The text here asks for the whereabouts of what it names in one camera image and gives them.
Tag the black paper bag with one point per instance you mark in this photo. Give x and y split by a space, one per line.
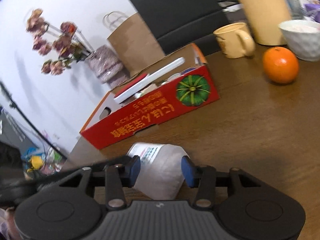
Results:
177 23

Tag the red cardboard box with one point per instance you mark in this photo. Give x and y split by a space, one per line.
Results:
182 90

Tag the clear cotton swab box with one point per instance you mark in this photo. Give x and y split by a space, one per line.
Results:
160 176

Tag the speckled pink ceramic vase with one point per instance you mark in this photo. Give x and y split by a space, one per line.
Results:
107 67

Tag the yellow ceramic mug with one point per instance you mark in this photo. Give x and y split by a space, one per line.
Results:
235 40

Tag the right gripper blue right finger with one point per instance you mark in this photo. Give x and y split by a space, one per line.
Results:
189 171

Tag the white textured bowl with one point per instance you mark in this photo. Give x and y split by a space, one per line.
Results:
302 38

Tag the yellow thermos jug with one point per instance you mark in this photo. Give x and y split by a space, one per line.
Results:
264 16

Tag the white flat long box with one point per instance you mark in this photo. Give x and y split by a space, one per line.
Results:
148 79

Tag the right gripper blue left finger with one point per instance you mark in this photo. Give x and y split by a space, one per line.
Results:
133 170

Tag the brown paper bag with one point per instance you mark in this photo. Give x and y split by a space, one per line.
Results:
132 40

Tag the orange fruit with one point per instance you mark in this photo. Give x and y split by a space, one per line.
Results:
280 65

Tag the dried pink flower bouquet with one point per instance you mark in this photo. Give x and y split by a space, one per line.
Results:
67 41

